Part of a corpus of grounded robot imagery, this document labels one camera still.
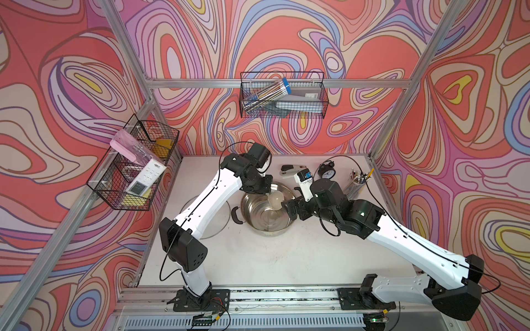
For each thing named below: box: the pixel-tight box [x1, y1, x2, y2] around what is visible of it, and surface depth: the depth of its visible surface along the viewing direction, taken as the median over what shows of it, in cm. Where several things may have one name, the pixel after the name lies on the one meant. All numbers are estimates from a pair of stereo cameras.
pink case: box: [109, 129, 154, 163], surface depth 73 cm
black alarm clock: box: [317, 159, 337, 180], surface depth 107 cm
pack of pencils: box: [241, 77, 292, 114], surface depth 82 cm
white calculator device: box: [124, 158, 168, 197], surface depth 70 cm
